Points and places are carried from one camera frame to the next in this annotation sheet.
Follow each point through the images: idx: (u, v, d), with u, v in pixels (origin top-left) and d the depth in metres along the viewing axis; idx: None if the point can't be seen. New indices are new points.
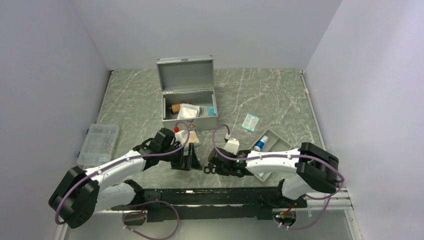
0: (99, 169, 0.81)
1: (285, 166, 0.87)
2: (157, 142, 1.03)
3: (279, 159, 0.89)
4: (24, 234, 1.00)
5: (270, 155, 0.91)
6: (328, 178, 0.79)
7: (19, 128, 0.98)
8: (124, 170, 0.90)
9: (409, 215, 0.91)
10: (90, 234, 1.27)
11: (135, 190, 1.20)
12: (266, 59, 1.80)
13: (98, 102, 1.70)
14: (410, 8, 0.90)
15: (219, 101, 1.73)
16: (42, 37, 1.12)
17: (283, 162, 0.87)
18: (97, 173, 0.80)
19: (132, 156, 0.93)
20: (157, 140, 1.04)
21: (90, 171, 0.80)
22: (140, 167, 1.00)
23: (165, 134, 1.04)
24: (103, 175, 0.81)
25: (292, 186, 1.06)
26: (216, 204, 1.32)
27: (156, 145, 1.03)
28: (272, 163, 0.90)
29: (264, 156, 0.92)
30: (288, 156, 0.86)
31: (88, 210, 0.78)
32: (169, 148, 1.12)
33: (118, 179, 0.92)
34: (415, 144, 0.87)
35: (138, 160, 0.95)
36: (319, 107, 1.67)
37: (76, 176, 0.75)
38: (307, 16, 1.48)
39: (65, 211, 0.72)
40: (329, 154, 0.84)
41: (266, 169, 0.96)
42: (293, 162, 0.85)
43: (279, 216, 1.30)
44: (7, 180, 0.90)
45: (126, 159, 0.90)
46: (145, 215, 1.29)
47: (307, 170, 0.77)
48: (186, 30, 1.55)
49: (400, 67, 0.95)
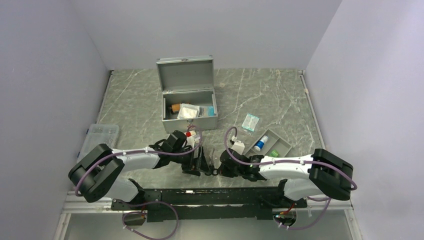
0: (125, 151, 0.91)
1: (298, 171, 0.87)
2: (169, 144, 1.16)
3: (292, 165, 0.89)
4: (25, 233, 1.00)
5: (283, 160, 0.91)
6: (341, 185, 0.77)
7: (19, 128, 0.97)
8: (141, 159, 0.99)
9: (410, 215, 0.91)
10: (90, 234, 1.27)
11: (137, 189, 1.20)
12: (266, 59, 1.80)
13: (98, 102, 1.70)
14: (410, 9, 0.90)
15: (219, 101, 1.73)
16: (42, 37, 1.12)
17: (295, 168, 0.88)
18: (122, 153, 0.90)
19: (151, 150, 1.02)
20: (169, 142, 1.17)
21: (117, 151, 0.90)
22: (153, 163, 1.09)
23: (177, 137, 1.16)
24: (127, 156, 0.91)
25: (296, 186, 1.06)
26: (216, 204, 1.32)
27: (168, 146, 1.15)
28: (287, 169, 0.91)
29: (277, 162, 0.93)
30: (301, 162, 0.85)
31: (104, 188, 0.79)
32: (179, 150, 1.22)
33: (134, 167, 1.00)
34: (416, 144, 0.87)
35: (155, 156, 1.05)
36: (319, 107, 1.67)
37: (103, 152, 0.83)
38: (307, 17, 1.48)
39: (85, 183, 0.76)
40: (343, 161, 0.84)
41: (279, 173, 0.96)
42: (306, 168, 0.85)
43: (279, 216, 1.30)
44: (6, 181, 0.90)
45: (146, 151, 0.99)
46: (145, 215, 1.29)
47: (320, 176, 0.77)
48: (186, 30, 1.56)
49: (401, 66, 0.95)
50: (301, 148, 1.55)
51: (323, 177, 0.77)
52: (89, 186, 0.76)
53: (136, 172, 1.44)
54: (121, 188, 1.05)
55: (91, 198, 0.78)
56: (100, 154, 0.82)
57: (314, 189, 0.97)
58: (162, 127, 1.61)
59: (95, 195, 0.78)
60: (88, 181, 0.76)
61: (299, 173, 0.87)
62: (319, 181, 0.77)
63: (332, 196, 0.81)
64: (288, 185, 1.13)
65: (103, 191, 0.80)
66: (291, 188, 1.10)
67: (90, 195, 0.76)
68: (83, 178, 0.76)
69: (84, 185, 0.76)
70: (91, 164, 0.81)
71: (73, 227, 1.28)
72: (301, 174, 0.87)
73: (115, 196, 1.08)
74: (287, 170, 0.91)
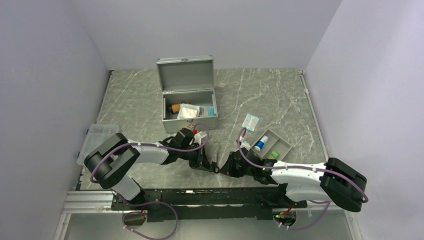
0: (139, 142, 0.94)
1: (309, 178, 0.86)
2: (177, 141, 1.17)
3: (304, 171, 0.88)
4: (25, 234, 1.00)
5: (295, 166, 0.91)
6: (353, 196, 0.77)
7: (18, 128, 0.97)
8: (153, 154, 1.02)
9: (409, 215, 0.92)
10: (90, 234, 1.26)
11: (139, 189, 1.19)
12: (266, 59, 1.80)
13: (98, 102, 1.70)
14: (410, 9, 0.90)
15: (219, 101, 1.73)
16: (41, 37, 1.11)
17: (307, 174, 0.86)
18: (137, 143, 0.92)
19: (162, 146, 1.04)
20: (177, 139, 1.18)
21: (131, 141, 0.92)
22: (161, 159, 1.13)
23: (185, 135, 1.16)
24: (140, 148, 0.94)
25: (300, 188, 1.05)
26: (216, 204, 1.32)
27: (176, 143, 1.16)
28: (298, 175, 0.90)
29: (290, 168, 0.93)
30: (313, 169, 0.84)
31: (119, 176, 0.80)
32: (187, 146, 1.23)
33: (141, 159, 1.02)
34: (416, 145, 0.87)
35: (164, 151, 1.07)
36: (320, 107, 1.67)
37: (121, 139, 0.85)
38: (307, 16, 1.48)
39: (102, 170, 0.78)
40: (356, 172, 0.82)
41: (290, 178, 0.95)
42: (318, 176, 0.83)
43: (279, 216, 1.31)
44: (6, 181, 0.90)
45: (157, 145, 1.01)
46: (145, 215, 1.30)
47: (329, 183, 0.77)
48: (186, 30, 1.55)
49: (400, 66, 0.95)
50: (301, 148, 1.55)
51: (331, 183, 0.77)
52: (105, 172, 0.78)
53: (135, 172, 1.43)
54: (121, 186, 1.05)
55: (106, 185, 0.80)
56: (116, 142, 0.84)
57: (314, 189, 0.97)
58: (162, 127, 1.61)
59: (110, 183, 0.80)
60: (104, 168, 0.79)
61: (312, 180, 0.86)
62: (330, 190, 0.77)
63: (342, 206, 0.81)
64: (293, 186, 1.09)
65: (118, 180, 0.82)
66: (295, 189, 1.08)
67: (105, 181, 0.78)
68: (99, 165, 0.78)
69: (100, 171, 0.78)
70: (107, 151, 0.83)
71: (73, 227, 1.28)
72: (313, 181, 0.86)
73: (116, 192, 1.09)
74: (299, 176, 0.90)
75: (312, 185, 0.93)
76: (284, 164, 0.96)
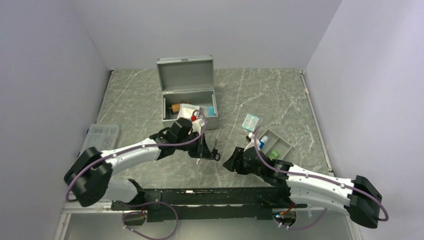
0: (114, 153, 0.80)
1: (333, 193, 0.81)
2: (173, 133, 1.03)
3: (328, 184, 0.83)
4: (25, 234, 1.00)
5: (319, 176, 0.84)
6: (374, 216, 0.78)
7: (19, 128, 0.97)
8: (140, 156, 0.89)
9: (409, 215, 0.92)
10: (90, 234, 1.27)
11: (137, 190, 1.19)
12: (266, 59, 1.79)
13: (98, 102, 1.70)
14: (409, 9, 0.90)
15: (219, 101, 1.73)
16: (41, 37, 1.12)
17: (332, 188, 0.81)
18: (111, 155, 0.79)
19: (148, 143, 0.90)
20: (173, 130, 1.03)
21: (105, 153, 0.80)
22: (154, 156, 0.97)
23: (181, 125, 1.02)
24: (117, 158, 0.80)
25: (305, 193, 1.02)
26: (216, 204, 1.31)
27: (172, 135, 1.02)
28: (320, 187, 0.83)
29: (310, 176, 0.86)
30: (341, 184, 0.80)
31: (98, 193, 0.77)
32: (185, 137, 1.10)
33: (131, 165, 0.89)
34: (416, 145, 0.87)
35: (154, 148, 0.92)
36: (320, 107, 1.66)
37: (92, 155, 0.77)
38: (307, 16, 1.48)
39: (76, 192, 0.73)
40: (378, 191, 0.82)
41: (306, 187, 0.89)
42: (345, 192, 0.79)
43: (279, 216, 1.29)
44: (7, 181, 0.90)
45: (142, 146, 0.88)
46: (145, 215, 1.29)
47: (354, 201, 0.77)
48: (186, 29, 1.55)
49: (401, 66, 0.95)
50: (301, 148, 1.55)
51: (357, 202, 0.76)
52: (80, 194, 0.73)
53: (135, 172, 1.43)
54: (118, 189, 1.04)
55: (87, 203, 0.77)
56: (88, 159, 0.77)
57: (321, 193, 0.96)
58: (162, 127, 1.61)
59: (90, 200, 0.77)
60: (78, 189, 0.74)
61: (335, 195, 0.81)
62: (358, 209, 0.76)
63: (357, 221, 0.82)
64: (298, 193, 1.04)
65: (98, 195, 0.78)
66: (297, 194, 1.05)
67: (83, 201, 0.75)
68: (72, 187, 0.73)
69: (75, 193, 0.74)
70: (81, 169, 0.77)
71: (73, 227, 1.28)
72: (335, 196, 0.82)
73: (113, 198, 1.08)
74: (321, 188, 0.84)
75: (324, 195, 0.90)
76: (305, 171, 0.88)
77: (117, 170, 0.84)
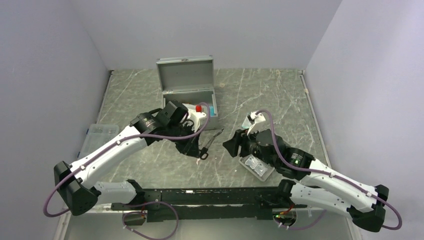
0: (82, 165, 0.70)
1: (356, 199, 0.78)
2: (167, 114, 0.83)
3: (352, 190, 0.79)
4: (25, 234, 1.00)
5: (345, 179, 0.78)
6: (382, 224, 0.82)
7: (19, 128, 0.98)
8: (119, 155, 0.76)
9: (409, 215, 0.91)
10: (90, 234, 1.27)
11: (136, 190, 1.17)
12: (266, 59, 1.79)
13: (98, 102, 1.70)
14: (409, 9, 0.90)
15: (219, 101, 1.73)
16: (42, 37, 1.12)
17: (357, 195, 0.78)
18: (80, 169, 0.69)
19: (125, 137, 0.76)
20: (166, 111, 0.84)
21: (75, 167, 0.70)
22: (139, 144, 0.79)
23: (177, 106, 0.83)
24: (88, 170, 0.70)
25: (312, 196, 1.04)
26: (216, 204, 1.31)
27: (164, 117, 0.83)
28: (346, 191, 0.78)
29: (335, 176, 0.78)
30: (368, 193, 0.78)
31: (87, 203, 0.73)
32: (177, 125, 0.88)
33: (115, 164, 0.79)
34: (415, 146, 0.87)
35: (133, 141, 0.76)
36: (320, 107, 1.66)
37: (60, 173, 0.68)
38: (307, 15, 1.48)
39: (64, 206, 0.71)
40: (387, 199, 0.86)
41: (324, 187, 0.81)
42: (368, 200, 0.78)
43: (279, 216, 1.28)
44: (8, 181, 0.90)
45: (117, 143, 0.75)
46: (145, 215, 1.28)
47: (377, 211, 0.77)
48: (186, 29, 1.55)
49: (401, 65, 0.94)
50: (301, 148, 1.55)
51: (380, 213, 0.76)
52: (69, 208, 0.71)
53: (135, 172, 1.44)
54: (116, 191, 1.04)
55: (84, 210, 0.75)
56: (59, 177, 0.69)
57: (326, 196, 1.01)
58: None
59: (83, 209, 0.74)
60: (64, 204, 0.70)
61: (357, 201, 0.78)
62: (378, 220, 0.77)
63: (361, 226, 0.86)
64: (299, 194, 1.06)
65: (90, 203, 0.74)
66: (304, 195, 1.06)
67: (77, 212, 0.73)
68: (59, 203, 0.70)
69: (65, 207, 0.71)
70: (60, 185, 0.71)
71: (74, 227, 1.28)
72: (354, 201, 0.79)
73: (112, 201, 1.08)
74: (343, 191, 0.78)
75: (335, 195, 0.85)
76: (330, 171, 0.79)
77: (100, 176, 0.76)
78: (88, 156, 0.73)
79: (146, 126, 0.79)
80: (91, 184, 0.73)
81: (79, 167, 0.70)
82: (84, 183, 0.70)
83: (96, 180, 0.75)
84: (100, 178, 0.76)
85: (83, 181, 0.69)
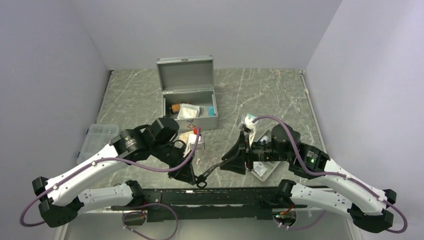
0: (55, 184, 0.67)
1: (366, 203, 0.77)
2: (152, 133, 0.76)
3: (365, 194, 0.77)
4: (26, 235, 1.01)
5: (359, 182, 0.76)
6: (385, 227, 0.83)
7: (20, 128, 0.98)
8: (95, 176, 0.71)
9: (409, 215, 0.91)
10: (90, 233, 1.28)
11: (134, 194, 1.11)
12: (266, 59, 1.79)
13: (98, 102, 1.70)
14: (409, 9, 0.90)
15: (219, 101, 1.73)
16: (42, 37, 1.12)
17: (368, 199, 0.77)
18: (52, 189, 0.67)
19: (101, 159, 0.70)
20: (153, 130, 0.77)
21: (50, 185, 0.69)
22: (119, 165, 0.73)
23: (164, 126, 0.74)
24: (60, 190, 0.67)
25: (312, 195, 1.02)
26: (216, 204, 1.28)
27: (150, 136, 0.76)
28: (358, 195, 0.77)
29: (349, 180, 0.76)
30: (381, 198, 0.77)
31: (66, 216, 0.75)
32: (166, 144, 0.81)
33: (95, 182, 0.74)
34: (414, 146, 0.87)
35: (109, 164, 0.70)
36: (320, 107, 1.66)
37: (36, 189, 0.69)
38: (308, 15, 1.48)
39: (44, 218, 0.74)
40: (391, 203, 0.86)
41: (335, 188, 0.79)
42: (378, 205, 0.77)
43: (279, 216, 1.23)
44: (8, 181, 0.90)
45: (92, 164, 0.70)
46: (145, 216, 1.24)
47: (386, 216, 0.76)
48: (186, 29, 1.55)
49: (401, 66, 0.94)
50: None
51: (388, 218, 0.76)
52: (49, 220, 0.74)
53: (135, 172, 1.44)
54: (109, 198, 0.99)
55: (65, 221, 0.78)
56: (36, 191, 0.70)
57: (326, 195, 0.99)
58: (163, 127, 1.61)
59: (62, 220, 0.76)
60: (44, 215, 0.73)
61: (368, 204, 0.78)
62: (386, 224, 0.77)
63: (362, 226, 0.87)
64: (299, 193, 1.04)
65: (69, 215, 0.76)
66: (303, 195, 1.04)
67: (57, 223, 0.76)
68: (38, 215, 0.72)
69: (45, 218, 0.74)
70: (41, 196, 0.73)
71: (73, 227, 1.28)
72: (364, 204, 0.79)
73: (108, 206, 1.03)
74: (354, 195, 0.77)
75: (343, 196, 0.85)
76: (345, 172, 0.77)
77: (78, 192, 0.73)
78: (64, 174, 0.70)
79: (127, 146, 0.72)
80: (68, 201, 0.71)
81: (52, 185, 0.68)
82: (57, 202, 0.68)
83: (74, 196, 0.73)
84: (78, 193, 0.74)
85: (54, 201, 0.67)
